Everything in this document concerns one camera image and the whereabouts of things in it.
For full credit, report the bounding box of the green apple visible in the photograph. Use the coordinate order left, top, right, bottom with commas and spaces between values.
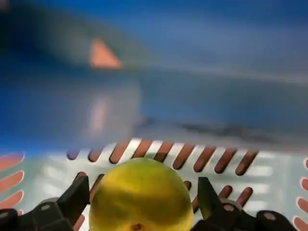
89, 157, 195, 231

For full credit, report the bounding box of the light blue plastic basket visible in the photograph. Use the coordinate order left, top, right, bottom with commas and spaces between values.
0, 0, 308, 231

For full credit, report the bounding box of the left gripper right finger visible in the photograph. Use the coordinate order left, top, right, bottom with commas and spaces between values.
192, 177, 299, 231

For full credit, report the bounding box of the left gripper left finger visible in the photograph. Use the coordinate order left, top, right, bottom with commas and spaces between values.
0, 172, 91, 231

